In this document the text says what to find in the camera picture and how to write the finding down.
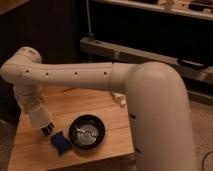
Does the black round plate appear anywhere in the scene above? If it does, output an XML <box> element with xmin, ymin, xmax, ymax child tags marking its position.
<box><xmin>68</xmin><ymin>115</ymin><xmax>105</xmax><ymax>150</ymax></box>

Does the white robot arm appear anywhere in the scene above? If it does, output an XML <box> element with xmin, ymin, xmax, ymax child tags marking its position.
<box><xmin>0</xmin><ymin>47</ymin><xmax>198</xmax><ymax>171</ymax></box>

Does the white cylindrical bottle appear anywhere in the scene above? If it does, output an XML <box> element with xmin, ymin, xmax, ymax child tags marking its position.
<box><xmin>112</xmin><ymin>93</ymin><xmax>126</xmax><ymax>107</ymax></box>

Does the blue sponge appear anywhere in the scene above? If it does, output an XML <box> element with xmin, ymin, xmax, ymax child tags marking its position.
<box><xmin>50</xmin><ymin>131</ymin><xmax>72</xmax><ymax>155</ymax></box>

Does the black handle on shelf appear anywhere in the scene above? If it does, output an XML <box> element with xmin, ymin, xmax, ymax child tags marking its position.
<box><xmin>177</xmin><ymin>58</ymin><xmax>209</xmax><ymax>70</ymax></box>

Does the white ceramic cup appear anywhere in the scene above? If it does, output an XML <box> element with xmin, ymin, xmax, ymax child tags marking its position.
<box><xmin>28</xmin><ymin>103</ymin><xmax>52</xmax><ymax>129</ymax></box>

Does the black white striped eraser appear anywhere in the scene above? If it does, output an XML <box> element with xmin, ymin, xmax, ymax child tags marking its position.
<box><xmin>41</xmin><ymin>123</ymin><xmax>54</xmax><ymax>135</ymax></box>

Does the metal vertical pole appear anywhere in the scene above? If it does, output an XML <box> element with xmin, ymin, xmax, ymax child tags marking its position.
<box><xmin>86</xmin><ymin>0</ymin><xmax>93</xmax><ymax>41</ymax></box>

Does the long wooden shelf beam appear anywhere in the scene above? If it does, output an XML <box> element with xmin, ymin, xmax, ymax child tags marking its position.
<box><xmin>80</xmin><ymin>37</ymin><xmax>213</xmax><ymax>85</ymax></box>

